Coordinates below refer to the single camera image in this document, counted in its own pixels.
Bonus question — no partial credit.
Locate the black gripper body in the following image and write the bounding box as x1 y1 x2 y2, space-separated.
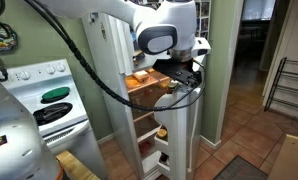
152 59 202 88

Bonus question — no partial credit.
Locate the white bottom fridge door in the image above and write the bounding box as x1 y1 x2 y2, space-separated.
153 56 207 180

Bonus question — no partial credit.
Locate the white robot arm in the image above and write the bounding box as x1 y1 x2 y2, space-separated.
0 0 211 180

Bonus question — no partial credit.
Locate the bottle shaped fridge magnet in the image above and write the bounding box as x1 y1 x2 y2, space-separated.
100 22 107 40

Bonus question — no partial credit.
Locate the white milk jug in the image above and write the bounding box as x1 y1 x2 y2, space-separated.
154 94 178 132

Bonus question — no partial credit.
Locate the black metal shoe rack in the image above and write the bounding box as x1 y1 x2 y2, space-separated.
264 57 298 111

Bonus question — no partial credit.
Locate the grey floor mat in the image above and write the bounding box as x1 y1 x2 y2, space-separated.
213 155 268 180

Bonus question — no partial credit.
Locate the green quilted pot holder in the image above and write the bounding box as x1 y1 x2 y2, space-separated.
41 87 70 104

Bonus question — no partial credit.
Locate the white electric stove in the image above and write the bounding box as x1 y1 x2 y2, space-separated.
0 59 108 180

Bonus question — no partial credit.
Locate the black right coil burner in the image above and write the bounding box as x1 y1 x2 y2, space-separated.
33 102 73 126

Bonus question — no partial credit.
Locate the wooden stool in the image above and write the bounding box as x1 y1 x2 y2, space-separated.
56 151 100 180

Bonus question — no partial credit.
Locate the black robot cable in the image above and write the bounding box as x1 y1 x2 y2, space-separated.
0 0 207 112

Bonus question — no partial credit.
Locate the colourful wall decoration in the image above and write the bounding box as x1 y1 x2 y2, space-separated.
0 22 18 52

